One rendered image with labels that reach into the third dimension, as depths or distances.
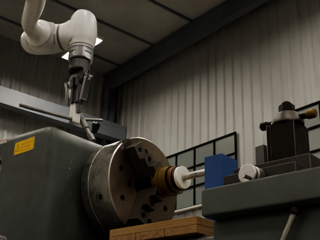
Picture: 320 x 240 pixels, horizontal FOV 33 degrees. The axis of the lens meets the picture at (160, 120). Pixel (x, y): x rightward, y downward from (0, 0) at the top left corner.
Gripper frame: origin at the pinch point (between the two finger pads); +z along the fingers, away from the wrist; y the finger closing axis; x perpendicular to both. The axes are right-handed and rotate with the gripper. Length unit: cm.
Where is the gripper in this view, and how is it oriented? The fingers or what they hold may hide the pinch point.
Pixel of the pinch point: (75, 114)
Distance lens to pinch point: 188.5
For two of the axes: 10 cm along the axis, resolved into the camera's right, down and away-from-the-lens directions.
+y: 7.5, -2.4, -6.1
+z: -0.3, 9.2, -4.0
